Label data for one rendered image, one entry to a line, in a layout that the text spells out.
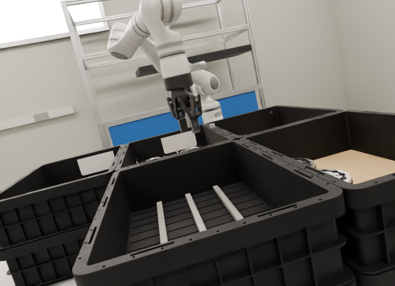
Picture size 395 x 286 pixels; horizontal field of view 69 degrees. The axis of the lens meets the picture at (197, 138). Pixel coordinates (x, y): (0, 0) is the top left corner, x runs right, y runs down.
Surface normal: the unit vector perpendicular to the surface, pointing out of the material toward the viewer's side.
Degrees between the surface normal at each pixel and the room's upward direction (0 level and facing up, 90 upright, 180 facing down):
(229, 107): 90
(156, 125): 90
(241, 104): 90
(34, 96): 90
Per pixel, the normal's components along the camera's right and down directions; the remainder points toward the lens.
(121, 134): 0.28, 0.11
